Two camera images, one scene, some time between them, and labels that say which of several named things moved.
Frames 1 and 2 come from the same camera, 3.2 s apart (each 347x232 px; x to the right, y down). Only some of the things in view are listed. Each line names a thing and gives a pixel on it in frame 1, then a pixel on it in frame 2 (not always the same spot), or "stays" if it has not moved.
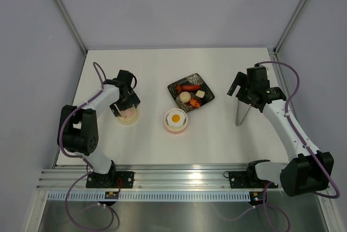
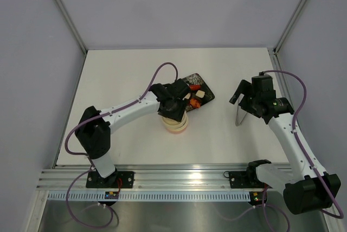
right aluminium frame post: x=297 y=11 stays
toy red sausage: x=191 y=87 stays
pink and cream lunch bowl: x=175 y=120 stays
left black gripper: x=133 y=101 → x=178 y=115
